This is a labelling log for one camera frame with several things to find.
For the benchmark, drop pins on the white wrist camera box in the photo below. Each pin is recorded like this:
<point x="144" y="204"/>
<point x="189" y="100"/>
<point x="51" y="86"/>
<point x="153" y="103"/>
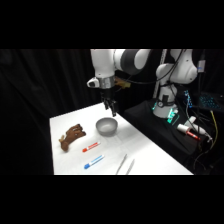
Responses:
<point x="93" y="82"/>

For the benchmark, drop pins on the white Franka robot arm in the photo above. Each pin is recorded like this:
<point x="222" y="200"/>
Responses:
<point x="103" y="63"/>

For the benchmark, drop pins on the grey metal bowl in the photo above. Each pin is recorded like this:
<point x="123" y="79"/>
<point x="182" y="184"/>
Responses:
<point x="106" y="126"/>

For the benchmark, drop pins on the brown plush toy animal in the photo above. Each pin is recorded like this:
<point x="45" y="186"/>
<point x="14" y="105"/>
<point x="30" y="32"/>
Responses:
<point x="71" y="136"/>

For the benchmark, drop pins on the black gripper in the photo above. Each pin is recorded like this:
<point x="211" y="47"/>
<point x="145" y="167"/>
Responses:
<point x="107" y="94"/>

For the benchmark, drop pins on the black robot stand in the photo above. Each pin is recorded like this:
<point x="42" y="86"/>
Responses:
<point x="146" y="116"/>

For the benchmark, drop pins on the white marker with red cap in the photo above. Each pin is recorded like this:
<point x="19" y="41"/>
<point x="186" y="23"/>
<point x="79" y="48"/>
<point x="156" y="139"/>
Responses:
<point x="186" y="130"/>

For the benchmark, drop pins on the green status light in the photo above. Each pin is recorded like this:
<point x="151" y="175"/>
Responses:
<point x="172" y="116"/>

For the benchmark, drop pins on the red and white pen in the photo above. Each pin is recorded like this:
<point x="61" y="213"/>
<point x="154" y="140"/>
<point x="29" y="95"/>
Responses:
<point x="91" y="146"/>

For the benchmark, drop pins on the blue and white pen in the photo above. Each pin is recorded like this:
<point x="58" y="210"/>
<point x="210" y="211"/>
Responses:
<point x="93" y="161"/>

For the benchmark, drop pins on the blue lit device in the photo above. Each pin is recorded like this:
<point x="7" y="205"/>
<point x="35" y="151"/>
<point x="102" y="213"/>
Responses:
<point x="188" y="99"/>

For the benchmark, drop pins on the blue backlit keyboard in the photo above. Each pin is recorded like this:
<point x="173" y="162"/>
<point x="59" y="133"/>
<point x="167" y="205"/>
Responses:
<point x="209" y="101"/>

